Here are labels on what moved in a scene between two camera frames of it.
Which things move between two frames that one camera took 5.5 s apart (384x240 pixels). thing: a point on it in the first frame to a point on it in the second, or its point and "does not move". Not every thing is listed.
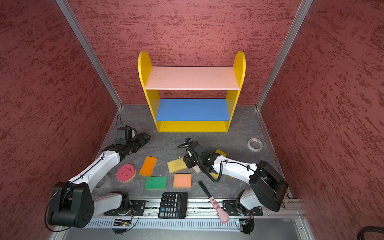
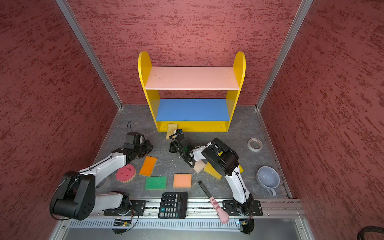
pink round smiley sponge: [125, 173] does not move
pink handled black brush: [223, 215] does not move
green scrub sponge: [155, 182] does not move
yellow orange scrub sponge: [176, 165] to [171, 128]
